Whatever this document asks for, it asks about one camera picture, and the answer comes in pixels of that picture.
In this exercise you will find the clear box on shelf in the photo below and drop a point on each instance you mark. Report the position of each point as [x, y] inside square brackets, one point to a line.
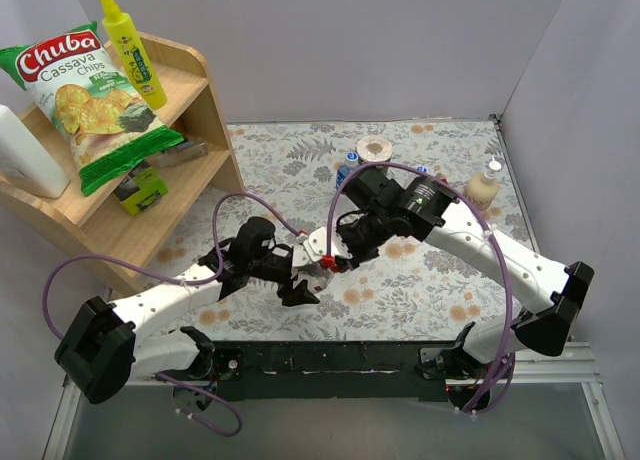
[189, 149]

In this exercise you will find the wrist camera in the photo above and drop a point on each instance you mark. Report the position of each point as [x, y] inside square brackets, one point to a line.
[325, 241]
[304, 257]

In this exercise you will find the yellow squeeze bottle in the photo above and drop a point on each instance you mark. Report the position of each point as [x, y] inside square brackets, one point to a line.
[130, 50]

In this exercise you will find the green box on shelf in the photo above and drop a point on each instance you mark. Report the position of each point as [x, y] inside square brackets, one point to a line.
[140, 189]

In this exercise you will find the red bottle cap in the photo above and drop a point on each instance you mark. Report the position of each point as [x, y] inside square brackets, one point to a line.
[328, 262]

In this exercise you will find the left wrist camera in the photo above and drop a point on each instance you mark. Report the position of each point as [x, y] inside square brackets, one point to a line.
[304, 257]

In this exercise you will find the red label cola bottle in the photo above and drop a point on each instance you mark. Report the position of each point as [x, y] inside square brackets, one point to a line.
[314, 276]

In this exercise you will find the green cassava chips bag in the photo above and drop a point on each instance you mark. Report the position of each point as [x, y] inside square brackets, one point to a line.
[90, 101]

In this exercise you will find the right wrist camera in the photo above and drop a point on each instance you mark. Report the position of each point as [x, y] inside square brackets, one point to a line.
[325, 241]

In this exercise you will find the white plastic container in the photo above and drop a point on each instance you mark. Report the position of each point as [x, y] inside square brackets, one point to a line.
[25, 163]

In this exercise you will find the blue label water bottle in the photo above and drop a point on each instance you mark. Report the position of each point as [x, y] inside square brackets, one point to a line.
[344, 169]

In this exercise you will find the tape roll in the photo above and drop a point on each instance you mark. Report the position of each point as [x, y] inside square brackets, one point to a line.
[373, 149]

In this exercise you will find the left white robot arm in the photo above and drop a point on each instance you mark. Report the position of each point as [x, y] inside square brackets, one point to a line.
[110, 343]

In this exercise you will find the floral table mat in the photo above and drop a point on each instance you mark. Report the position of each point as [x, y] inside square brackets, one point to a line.
[410, 292]

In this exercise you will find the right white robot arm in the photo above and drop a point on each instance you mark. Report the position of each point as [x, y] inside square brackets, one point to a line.
[543, 297]

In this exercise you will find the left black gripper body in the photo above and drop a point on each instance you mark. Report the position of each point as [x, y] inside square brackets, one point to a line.
[291, 286]

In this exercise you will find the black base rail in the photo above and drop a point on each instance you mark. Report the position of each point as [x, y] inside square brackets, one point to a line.
[259, 370]

